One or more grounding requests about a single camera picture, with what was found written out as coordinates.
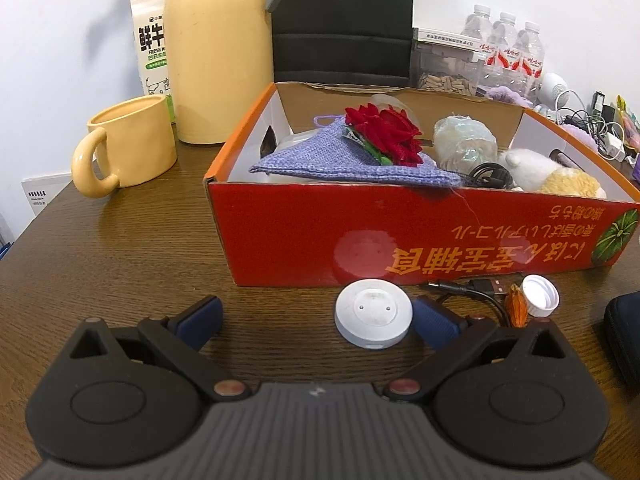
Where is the yellow thermos jug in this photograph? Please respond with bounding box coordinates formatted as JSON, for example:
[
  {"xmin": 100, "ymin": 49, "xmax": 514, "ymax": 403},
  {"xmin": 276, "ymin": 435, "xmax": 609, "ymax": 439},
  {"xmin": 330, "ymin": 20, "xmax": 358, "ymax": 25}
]
[{"xmin": 164, "ymin": 0, "xmax": 294, "ymax": 145}]

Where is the clear bundle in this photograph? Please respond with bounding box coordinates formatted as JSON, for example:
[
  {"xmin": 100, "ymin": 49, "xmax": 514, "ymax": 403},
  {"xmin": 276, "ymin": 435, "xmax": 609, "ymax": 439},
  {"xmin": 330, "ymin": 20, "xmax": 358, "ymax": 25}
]
[{"xmin": 432, "ymin": 114, "xmax": 499, "ymax": 176}]

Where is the flat white box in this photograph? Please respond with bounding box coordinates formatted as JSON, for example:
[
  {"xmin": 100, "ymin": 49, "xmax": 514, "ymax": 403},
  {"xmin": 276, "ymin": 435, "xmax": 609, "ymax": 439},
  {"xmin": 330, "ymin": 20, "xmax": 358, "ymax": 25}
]
[{"xmin": 414, "ymin": 27, "xmax": 489, "ymax": 50}]

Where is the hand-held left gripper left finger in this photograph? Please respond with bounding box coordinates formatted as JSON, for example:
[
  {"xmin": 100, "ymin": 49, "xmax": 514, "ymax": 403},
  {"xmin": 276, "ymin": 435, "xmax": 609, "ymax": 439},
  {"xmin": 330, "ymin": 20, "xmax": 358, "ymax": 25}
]
[{"xmin": 69, "ymin": 296, "xmax": 252, "ymax": 403}]

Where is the dark blue zip pouch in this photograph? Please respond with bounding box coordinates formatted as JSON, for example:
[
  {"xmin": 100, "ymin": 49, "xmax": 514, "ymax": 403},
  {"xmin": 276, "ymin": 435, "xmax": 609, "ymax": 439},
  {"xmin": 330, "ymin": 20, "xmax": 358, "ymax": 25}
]
[{"xmin": 602, "ymin": 295, "xmax": 640, "ymax": 387}]

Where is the white milk carton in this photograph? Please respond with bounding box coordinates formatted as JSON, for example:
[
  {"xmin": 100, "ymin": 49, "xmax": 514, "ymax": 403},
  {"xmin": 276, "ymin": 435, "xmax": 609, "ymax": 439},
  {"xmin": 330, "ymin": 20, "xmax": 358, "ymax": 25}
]
[{"xmin": 131, "ymin": 0, "xmax": 177, "ymax": 124}]

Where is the red cardboard box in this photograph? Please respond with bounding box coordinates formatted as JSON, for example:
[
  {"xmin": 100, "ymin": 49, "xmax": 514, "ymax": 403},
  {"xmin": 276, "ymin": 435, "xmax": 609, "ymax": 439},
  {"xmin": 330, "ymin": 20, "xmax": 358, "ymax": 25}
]
[{"xmin": 203, "ymin": 81, "xmax": 640, "ymax": 288}]

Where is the red fabric rose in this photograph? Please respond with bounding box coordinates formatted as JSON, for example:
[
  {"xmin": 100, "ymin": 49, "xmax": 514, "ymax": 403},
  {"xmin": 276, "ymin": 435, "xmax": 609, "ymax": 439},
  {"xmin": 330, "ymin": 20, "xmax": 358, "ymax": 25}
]
[{"xmin": 342, "ymin": 103, "xmax": 425, "ymax": 167}]

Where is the black usb cable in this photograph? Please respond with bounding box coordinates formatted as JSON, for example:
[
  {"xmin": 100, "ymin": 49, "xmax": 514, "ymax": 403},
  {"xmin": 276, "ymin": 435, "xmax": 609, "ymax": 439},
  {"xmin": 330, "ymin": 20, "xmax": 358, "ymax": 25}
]
[{"xmin": 419, "ymin": 276, "xmax": 517, "ymax": 327}]

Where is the black paper bag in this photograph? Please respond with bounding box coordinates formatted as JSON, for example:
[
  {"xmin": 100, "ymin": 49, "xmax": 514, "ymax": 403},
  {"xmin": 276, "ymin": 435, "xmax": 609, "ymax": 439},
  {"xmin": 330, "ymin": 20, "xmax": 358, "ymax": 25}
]
[{"xmin": 272, "ymin": 0, "xmax": 416, "ymax": 89}]

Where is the purple fluffy headband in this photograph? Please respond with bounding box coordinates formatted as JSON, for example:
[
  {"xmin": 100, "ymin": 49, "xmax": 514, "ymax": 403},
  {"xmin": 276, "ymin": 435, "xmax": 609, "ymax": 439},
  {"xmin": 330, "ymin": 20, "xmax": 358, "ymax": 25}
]
[
  {"xmin": 562, "ymin": 122, "xmax": 602, "ymax": 152},
  {"xmin": 485, "ymin": 85, "xmax": 537, "ymax": 109}
]

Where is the purple woven pouch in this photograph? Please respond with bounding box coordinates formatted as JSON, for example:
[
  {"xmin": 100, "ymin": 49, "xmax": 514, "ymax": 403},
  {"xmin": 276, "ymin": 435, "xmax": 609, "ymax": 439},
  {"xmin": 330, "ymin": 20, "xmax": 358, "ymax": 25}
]
[{"xmin": 248, "ymin": 114, "xmax": 463, "ymax": 192}]

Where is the clear plastic container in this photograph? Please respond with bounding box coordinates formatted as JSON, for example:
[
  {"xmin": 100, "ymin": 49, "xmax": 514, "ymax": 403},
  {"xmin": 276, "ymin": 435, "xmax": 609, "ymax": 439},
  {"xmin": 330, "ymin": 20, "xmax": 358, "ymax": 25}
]
[{"xmin": 260, "ymin": 130, "xmax": 323, "ymax": 182}]

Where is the small black device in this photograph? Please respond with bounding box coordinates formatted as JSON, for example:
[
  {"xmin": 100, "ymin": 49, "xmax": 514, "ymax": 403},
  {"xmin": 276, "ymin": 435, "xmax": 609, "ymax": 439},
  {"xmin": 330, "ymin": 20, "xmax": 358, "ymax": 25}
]
[{"xmin": 592, "ymin": 91, "xmax": 616, "ymax": 122}]

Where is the white and yellow plush toy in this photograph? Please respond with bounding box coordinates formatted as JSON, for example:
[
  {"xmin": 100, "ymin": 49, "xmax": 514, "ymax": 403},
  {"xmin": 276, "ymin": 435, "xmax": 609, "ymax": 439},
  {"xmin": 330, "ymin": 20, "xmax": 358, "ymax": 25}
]
[{"xmin": 497, "ymin": 147, "xmax": 607, "ymax": 200}]

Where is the clear snack jar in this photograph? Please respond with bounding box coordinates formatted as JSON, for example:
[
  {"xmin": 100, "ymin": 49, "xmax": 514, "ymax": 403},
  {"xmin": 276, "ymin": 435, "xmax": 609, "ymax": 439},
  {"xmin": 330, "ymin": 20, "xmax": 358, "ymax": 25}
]
[{"xmin": 410, "ymin": 42, "xmax": 484, "ymax": 97}]

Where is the small white fan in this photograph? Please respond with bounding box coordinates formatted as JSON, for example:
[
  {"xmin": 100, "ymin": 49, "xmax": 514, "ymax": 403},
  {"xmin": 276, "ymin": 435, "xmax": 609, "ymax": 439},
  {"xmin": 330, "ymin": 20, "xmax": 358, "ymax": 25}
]
[{"xmin": 537, "ymin": 73, "xmax": 571, "ymax": 112}]

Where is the colourful snack packet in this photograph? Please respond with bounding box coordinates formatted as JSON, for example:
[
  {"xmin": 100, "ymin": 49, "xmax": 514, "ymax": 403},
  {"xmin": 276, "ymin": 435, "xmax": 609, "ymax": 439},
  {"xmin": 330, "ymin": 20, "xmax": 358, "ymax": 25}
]
[{"xmin": 617, "ymin": 95, "xmax": 640, "ymax": 152}]

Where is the small orange object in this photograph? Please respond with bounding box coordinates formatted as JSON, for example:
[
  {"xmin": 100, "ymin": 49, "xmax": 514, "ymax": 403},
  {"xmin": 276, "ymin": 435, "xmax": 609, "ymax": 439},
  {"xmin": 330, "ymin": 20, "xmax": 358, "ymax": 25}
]
[{"xmin": 505, "ymin": 285, "xmax": 527, "ymax": 329}]

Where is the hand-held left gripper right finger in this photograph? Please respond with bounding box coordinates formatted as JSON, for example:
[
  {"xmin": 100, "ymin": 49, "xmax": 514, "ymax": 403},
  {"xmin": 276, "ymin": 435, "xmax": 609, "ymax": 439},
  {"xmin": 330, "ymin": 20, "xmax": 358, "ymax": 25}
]
[{"xmin": 384, "ymin": 296, "xmax": 569, "ymax": 403}]

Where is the tangle of cables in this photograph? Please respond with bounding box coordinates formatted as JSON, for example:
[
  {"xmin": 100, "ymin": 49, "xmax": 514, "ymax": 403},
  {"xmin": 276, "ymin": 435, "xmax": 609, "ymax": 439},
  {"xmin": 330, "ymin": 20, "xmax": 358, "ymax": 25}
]
[{"xmin": 549, "ymin": 90, "xmax": 626, "ymax": 162}]

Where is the small white bottle cap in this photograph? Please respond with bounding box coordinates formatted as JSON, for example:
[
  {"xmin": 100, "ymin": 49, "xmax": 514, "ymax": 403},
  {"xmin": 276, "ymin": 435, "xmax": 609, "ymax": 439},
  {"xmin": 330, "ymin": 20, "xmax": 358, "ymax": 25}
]
[{"xmin": 520, "ymin": 274, "xmax": 560, "ymax": 319}]

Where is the yellow mug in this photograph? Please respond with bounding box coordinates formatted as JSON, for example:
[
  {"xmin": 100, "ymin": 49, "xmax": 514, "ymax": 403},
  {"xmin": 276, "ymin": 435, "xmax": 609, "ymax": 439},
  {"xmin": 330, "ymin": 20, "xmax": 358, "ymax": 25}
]
[{"xmin": 71, "ymin": 94, "xmax": 179, "ymax": 199}]

